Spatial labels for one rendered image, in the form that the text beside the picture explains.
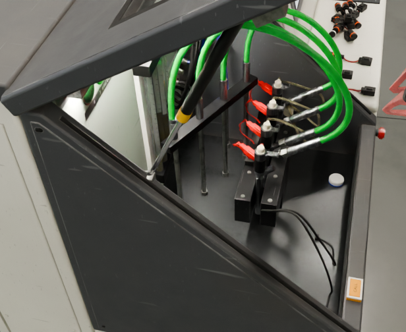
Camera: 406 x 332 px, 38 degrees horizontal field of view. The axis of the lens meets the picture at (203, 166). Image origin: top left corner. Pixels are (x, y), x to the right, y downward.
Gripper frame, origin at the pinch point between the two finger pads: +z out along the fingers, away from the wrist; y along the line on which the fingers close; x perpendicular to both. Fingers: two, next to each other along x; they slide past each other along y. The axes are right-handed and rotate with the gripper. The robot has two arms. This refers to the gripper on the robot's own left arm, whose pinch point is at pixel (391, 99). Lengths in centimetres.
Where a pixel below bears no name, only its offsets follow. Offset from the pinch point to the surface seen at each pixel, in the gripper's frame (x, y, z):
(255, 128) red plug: -3.8, -2.2, 38.5
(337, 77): -8.3, -1.6, 6.8
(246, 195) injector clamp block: 2.4, 12.7, 40.9
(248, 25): -27.3, -1.0, 11.3
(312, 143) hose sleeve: 1.4, 3.5, 21.1
